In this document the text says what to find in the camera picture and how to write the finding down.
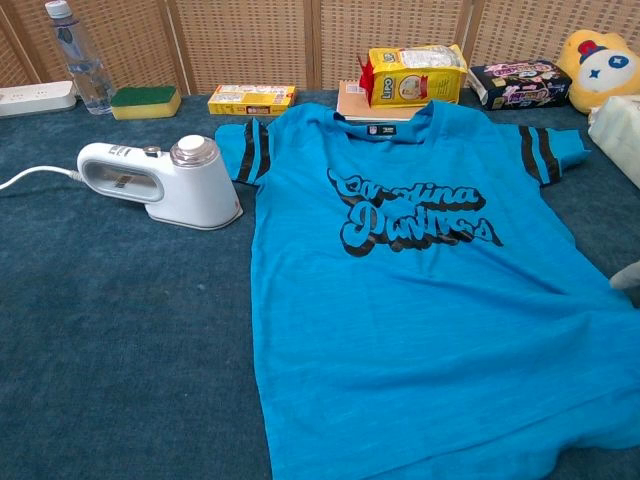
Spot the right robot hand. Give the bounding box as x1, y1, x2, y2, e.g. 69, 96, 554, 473
609, 263, 640, 292

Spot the blue printed t-shirt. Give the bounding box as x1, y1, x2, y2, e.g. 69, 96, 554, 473
214, 99, 640, 480

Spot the white handheld garment steamer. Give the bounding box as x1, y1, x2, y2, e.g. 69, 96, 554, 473
76, 134, 245, 232

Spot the yellow orange small box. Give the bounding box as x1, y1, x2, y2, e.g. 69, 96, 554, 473
207, 83, 297, 117

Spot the long white wipes pack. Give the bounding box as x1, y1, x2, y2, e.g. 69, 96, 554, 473
587, 94, 640, 190

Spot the yellow plush toy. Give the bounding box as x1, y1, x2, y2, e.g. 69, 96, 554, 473
555, 28, 640, 115

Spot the dark purple pad pack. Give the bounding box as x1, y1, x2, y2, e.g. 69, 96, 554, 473
468, 59, 573, 111

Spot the yellow snack bag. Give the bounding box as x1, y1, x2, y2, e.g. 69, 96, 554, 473
356, 43, 469, 109

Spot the tan spiral notebook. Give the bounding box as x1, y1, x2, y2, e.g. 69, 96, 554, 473
335, 79, 426, 123

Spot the wicker folding screen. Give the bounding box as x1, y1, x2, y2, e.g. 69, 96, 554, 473
0, 0, 640, 97

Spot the dark teal table cloth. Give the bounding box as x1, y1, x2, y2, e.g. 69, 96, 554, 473
0, 88, 640, 480

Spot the green and yellow sponge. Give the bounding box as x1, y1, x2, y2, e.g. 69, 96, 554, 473
110, 85, 183, 121

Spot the clear plastic water bottle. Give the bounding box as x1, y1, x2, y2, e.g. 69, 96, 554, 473
44, 0, 117, 116

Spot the white power strip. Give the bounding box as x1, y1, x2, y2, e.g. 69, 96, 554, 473
0, 80, 78, 119

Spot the white steamer power cord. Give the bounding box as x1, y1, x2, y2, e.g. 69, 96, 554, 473
0, 165, 82, 192

